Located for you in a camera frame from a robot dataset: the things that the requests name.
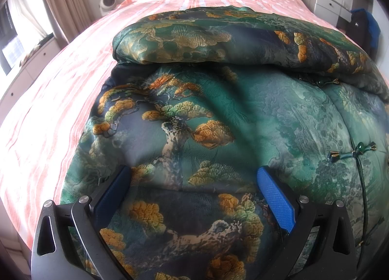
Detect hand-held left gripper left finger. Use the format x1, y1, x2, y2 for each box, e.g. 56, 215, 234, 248
31, 165, 132, 280

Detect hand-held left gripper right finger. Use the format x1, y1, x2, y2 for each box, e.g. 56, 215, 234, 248
256, 166, 358, 280

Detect green landscape print jacket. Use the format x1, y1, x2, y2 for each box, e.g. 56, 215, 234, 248
59, 6, 389, 280

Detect pink striped bed sheet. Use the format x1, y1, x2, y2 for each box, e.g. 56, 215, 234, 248
0, 0, 345, 252

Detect white window seat cabinet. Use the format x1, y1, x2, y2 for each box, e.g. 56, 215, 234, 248
0, 35, 66, 122

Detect patterned cushion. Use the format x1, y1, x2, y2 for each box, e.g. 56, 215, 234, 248
20, 41, 46, 63

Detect window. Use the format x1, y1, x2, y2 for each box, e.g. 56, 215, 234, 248
0, 3, 26, 71

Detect small white fan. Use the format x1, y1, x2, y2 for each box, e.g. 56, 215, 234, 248
100, 0, 118, 17

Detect dark jacket on chair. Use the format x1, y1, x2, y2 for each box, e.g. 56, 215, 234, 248
349, 9, 373, 54

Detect beige curtain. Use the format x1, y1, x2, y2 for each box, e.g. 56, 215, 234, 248
36, 0, 102, 48

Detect white dresser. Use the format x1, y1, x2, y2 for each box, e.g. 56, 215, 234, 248
314, 0, 354, 20

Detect white sheer curtain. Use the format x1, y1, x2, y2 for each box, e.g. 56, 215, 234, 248
6, 0, 55, 43

